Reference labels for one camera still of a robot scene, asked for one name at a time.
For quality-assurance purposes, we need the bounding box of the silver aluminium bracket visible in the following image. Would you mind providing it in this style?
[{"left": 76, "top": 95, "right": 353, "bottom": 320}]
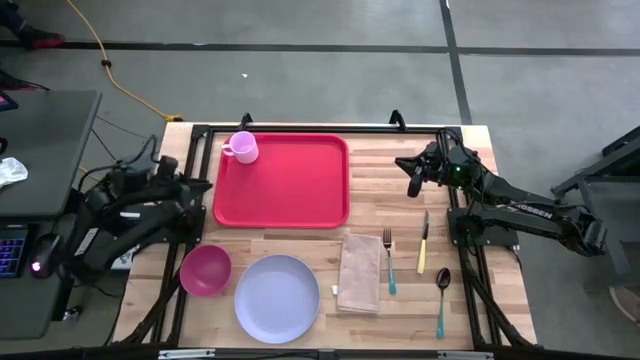
[
  {"left": 437, "top": 350, "right": 496, "bottom": 360},
  {"left": 158, "top": 348, "right": 217, "bottom": 360}
]

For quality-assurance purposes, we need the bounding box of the black desk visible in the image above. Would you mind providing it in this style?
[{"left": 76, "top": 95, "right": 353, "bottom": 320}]
[{"left": 0, "top": 89, "right": 104, "bottom": 341}]

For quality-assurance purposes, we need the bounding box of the black metal stand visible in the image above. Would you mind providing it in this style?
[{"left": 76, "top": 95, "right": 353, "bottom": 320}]
[{"left": 549, "top": 124, "right": 640, "bottom": 294}]

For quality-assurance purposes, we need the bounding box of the backlit computer keyboard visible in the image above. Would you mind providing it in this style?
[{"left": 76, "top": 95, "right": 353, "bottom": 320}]
[{"left": 0, "top": 227, "right": 29, "bottom": 279}]

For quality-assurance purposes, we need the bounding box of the magenta plastic bowl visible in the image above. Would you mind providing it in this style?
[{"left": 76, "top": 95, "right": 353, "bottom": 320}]
[{"left": 179, "top": 244, "right": 233, "bottom": 298}]

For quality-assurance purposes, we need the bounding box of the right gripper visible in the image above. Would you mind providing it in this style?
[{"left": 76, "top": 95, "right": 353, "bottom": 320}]
[{"left": 394, "top": 141, "right": 452, "bottom": 199}]

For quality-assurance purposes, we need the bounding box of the beige cloth napkin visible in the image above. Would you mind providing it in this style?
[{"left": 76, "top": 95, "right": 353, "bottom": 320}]
[{"left": 331, "top": 233, "right": 384, "bottom": 315}]

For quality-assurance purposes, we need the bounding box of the knife with yellow handle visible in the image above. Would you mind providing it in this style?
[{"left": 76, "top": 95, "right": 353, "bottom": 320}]
[{"left": 416, "top": 209, "right": 432, "bottom": 275}]

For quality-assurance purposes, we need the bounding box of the black computer mouse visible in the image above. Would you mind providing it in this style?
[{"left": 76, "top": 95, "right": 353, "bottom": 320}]
[{"left": 29, "top": 233, "right": 63, "bottom": 280}]

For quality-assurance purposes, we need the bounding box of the white crumpled tissue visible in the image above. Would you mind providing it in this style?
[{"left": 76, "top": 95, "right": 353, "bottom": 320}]
[{"left": 0, "top": 156, "right": 29, "bottom": 190}]

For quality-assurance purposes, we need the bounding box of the lavender plastic plate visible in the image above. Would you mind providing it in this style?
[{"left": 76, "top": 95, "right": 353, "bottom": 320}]
[{"left": 233, "top": 254, "right": 321, "bottom": 345}]

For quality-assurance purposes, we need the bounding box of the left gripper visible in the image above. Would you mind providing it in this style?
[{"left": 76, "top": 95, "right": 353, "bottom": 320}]
[{"left": 167, "top": 172, "right": 215, "bottom": 209}]

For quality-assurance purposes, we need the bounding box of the spoon with teal handle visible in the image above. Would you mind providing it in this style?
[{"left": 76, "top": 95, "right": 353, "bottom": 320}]
[{"left": 435, "top": 267, "right": 453, "bottom": 341}]

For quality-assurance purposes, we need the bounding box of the white printed box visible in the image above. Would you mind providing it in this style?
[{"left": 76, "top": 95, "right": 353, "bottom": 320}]
[{"left": 110, "top": 243, "right": 142, "bottom": 271}]

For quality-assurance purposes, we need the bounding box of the fork with teal handle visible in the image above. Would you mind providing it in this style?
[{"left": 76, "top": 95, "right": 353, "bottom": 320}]
[{"left": 382, "top": 227, "right": 399, "bottom": 297}]

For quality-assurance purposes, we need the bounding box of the yellow extension cable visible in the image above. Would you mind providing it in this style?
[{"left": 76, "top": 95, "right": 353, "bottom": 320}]
[{"left": 64, "top": 0, "right": 184, "bottom": 123}]

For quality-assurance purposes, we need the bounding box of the black aluminium table frame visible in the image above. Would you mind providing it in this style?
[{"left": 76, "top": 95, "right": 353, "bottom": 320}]
[{"left": 112, "top": 109, "right": 539, "bottom": 351}]

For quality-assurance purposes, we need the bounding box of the pink plastic mug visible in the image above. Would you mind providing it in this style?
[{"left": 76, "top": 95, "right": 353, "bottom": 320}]
[{"left": 221, "top": 130, "right": 260, "bottom": 165}]

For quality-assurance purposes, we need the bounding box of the red plastic tray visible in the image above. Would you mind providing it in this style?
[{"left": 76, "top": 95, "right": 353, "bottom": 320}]
[{"left": 212, "top": 132, "right": 351, "bottom": 230}]

